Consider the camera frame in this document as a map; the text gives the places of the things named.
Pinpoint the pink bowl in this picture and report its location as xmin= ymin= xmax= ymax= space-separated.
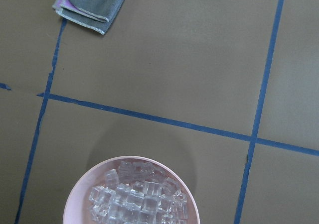
xmin=63 ymin=156 xmax=200 ymax=224

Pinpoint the pile of clear ice cubes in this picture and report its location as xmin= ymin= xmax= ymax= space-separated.
xmin=88 ymin=161 xmax=189 ymax=224

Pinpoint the grey folded cloth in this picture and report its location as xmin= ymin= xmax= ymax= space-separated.
xmin=52 ymin=0 xmax=124 ymax=35

